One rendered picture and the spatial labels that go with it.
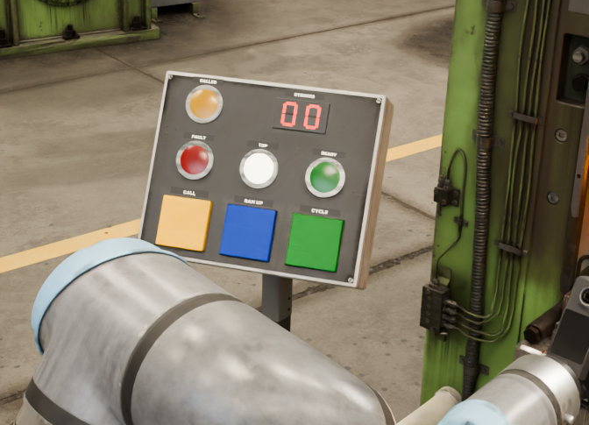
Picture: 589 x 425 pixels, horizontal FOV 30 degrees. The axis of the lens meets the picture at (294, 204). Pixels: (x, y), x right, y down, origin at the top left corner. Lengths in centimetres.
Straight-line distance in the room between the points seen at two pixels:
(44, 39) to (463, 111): 445
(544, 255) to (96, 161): 302
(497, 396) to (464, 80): 67
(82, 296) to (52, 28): 526
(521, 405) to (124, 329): 55
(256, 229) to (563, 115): 47
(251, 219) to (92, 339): 86
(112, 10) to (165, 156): 448
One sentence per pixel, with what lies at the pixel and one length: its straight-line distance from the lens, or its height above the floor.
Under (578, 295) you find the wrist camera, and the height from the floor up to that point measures 111.
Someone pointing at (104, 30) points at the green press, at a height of 7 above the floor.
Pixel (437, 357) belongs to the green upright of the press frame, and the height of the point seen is 69.
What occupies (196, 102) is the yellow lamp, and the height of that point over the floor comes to 117.
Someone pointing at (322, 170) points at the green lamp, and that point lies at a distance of 158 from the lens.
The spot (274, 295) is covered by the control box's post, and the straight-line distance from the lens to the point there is 176.
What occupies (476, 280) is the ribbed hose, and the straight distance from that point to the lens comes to 178.
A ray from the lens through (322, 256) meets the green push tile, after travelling 156.
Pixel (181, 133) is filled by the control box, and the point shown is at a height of 112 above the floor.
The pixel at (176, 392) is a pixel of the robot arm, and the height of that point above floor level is 132.
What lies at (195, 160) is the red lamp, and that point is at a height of 109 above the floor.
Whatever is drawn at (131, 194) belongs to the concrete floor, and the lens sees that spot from 421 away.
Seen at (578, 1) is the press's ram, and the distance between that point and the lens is 143.
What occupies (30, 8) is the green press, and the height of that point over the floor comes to 24.
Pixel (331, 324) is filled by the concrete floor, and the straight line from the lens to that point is 335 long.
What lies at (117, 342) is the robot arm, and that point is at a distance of 74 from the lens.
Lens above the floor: 171
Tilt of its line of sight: 25 degrees down
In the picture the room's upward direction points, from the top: 1 degrees clockwise
